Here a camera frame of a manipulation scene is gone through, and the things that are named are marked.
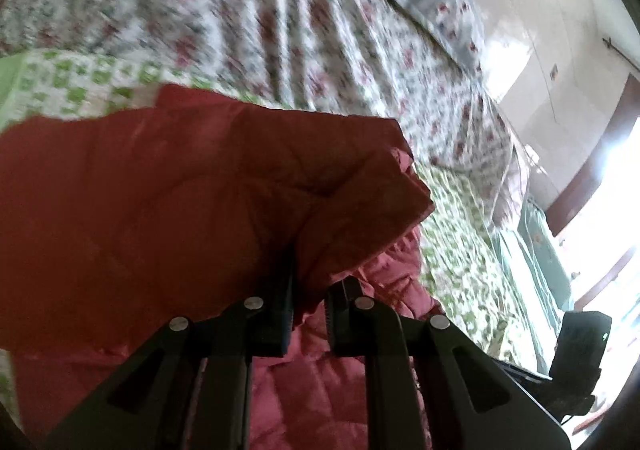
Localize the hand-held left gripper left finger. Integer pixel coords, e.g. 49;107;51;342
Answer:
42;247;296;450

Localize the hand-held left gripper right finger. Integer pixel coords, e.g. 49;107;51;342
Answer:
325;277;571;450

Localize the red quilted garment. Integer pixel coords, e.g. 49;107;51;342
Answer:
0;84;436;450

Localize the green checked print bedsheet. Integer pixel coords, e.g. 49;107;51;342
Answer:
0;50;556;376

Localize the floral print quilt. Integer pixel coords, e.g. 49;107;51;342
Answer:
0;0;521;231

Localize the brown wooden door frame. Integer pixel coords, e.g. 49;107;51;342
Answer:
545;74;640;238

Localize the dark wall rod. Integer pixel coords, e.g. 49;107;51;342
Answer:
601;36;640;66

